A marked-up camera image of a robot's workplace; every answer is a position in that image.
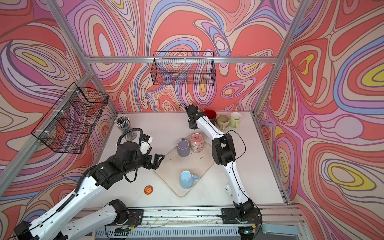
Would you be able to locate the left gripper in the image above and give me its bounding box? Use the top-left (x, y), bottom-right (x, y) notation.
top-left (122, 149), bottom-right (166, 176)

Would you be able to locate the black mug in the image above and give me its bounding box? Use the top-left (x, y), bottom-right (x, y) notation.
top-left (204, 110), bottom-right (217, 124)

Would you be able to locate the cream round mug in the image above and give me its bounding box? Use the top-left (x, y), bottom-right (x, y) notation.
top-left (216, 115), bottom-right (230, 133)

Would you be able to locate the light blue mug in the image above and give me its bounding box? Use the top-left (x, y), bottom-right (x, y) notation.
top-left (179, 171), bottom-right (200, 190)

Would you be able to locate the light green mug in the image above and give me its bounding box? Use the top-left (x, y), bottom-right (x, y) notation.
top-left (230, 112), bottom-right (242, 128)

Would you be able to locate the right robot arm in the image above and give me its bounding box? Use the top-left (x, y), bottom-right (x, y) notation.
top-left (183, 105), bottom-right (255, 222)

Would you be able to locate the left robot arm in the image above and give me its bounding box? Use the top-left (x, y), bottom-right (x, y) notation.
top-left (14, 142), bottom-right (165, 240)

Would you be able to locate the pink patterned mug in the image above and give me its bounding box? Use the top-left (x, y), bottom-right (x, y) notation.
top-left (190, 133), bottom-right (205, 153)

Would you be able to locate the purple mug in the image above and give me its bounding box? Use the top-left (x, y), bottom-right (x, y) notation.
top-left (177, 139), bottom-right (190, 157)

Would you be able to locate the metal pen holder cup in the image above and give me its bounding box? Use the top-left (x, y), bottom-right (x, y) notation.
top-left (115, 115), bottom-right (137, 141)

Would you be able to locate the small white object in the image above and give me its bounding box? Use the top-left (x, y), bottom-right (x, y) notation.
top-left (225, 184), bottom-right (233, 197)

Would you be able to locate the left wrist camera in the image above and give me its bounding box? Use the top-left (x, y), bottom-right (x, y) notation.
top-left (140, 134), bottom-right (153, 155)

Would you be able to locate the black wire basket back wall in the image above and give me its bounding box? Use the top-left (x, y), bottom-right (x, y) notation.
top-left (151, 51), bottom-right (216, 86)

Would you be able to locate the black wire basket wall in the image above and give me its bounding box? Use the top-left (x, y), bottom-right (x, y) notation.
top-left (31, 83), bottom-right (109, 154)
top-left (151, 51), bottom-right (216, 86)

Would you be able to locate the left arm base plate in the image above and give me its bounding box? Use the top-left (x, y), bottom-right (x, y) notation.
top-left (108, 209), bottom-right (144, 227)

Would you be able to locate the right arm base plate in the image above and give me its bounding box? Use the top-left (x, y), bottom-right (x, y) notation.
top-left (217, 208), bottom-right (263, 226)

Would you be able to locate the black wire basket left wall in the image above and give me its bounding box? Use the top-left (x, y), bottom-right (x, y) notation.
top-left (31, 83), bottom-right (109, 154)

